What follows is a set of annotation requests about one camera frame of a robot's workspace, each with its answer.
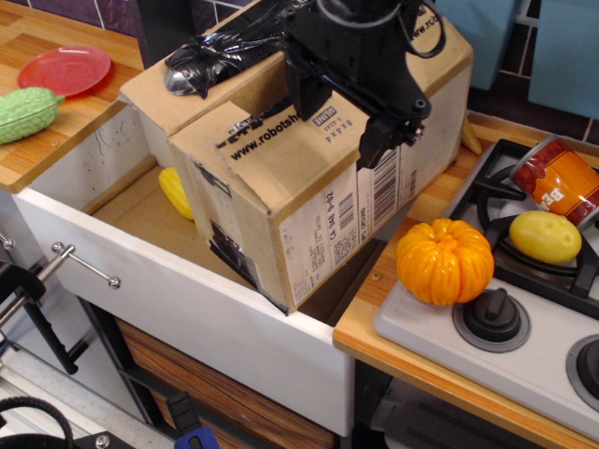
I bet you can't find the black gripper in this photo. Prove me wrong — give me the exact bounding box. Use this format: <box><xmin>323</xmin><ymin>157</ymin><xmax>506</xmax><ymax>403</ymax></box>
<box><xmin>283</xmin><ymin>1</ymin><xmax>431</xmax><ymax>168</ymax></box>

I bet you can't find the brown cardboard box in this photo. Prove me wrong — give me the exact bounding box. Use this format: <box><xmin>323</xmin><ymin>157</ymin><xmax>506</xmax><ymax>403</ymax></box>
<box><xmin>121</xmin><ymin>12</ymin><xmax>474</xmax><ymax>311</ymax></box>

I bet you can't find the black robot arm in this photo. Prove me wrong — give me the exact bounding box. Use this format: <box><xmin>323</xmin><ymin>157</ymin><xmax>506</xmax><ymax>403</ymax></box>
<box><xmin>282</xmin><ymin>1</ymin><xmax>431</xmax><ymax>168</ymax></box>

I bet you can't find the yellow toy banana tip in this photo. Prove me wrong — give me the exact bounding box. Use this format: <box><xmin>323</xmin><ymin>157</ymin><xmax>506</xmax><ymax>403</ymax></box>
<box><xmin>461</xmin><ymin>117</ymin><xmax>483</xmax><ymax>155</ymax></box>

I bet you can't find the orange toy pumpkin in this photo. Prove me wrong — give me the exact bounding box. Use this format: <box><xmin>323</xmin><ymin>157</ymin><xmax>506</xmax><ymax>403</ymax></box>
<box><xmin>396</xmin><ymin>218</ymin><xmax>495</xmax><ymax>306</ymax></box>

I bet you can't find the yellow toy corn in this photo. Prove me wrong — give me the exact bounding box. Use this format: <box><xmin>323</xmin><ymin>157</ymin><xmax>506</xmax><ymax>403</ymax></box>
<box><xmin>158</xmin><ymin>167</ymin><xmax>194</xmax><ymax>221</ymax></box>

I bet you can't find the red orange bean can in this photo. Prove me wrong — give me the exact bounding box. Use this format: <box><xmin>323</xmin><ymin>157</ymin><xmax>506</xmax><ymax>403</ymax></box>
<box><xmin>509</xmin><ymin>136</ymin><xmax>598</xmax><ymax>229</ymax></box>

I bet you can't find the yellow toy potato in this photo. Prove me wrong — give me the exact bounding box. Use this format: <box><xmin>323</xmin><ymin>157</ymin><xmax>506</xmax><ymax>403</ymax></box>
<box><xmin>509</xmin><ymin>210</ymin><xmax>582</xmax><ymax>264</ymax></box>

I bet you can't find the black stove knob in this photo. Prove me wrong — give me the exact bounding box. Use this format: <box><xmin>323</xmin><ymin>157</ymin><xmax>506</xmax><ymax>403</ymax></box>
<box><xmin>452</xmin><ymin>288</ymin><xmax>532</xmax><ymax>354</ymax></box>
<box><xmin>566</xmin><ymin>334</ymin><xmax>598</xmax><ymax>412</ymax></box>

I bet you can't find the white drawer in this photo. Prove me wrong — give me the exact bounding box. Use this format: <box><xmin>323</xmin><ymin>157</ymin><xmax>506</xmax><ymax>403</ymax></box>
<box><xmin>15</xmin><ymin>102</ymin><xmax>383</xmax><ymax>437</ymax></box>

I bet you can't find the red plastic plate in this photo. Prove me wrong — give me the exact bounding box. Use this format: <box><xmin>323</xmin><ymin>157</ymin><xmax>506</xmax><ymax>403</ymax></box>
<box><xmin>17</xmin><ymin>46</ymin><xmax>111</xmax><ymax>97</ymax></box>

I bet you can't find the white toy stove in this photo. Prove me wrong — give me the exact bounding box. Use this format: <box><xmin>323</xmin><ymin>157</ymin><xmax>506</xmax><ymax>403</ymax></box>
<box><xmin>374</xmin><ymin>140</ymin><xmax>598</xmax><ymax>439</ymax></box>

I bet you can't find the green toy bitter gourd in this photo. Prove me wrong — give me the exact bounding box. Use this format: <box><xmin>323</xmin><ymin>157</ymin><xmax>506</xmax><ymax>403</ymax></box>
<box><xmin>1</xmin><ymin>87</ymin><xmax>65</xmax><ymax>144</ymax></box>

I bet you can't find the black metal clamp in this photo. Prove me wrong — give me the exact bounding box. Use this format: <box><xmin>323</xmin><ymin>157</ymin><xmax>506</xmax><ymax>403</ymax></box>
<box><xmin>1</xmin><ymin>256</ymin><xmax>89</xmax><ymax>375</ymax></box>

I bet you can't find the metal drawer handle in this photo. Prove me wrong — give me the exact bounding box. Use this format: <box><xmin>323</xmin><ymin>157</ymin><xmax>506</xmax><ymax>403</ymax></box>
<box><xmin>51</xmin><ymin>241</ymin><xmax>122</xmax><ymax>290</ymax></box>

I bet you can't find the blue black clamp handle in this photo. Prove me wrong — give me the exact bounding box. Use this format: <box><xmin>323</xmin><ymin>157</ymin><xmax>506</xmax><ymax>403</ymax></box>
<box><xmin>166</xmin><ymin>392</ymin><xmax>220</xmax><ymax>449</ymax></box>

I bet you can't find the black braided cable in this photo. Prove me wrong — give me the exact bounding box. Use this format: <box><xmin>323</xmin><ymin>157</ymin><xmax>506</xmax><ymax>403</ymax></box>
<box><xmin>0</xmin><ymin>396</ymin><xmax>75</xmax><ymax>449</ymax></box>

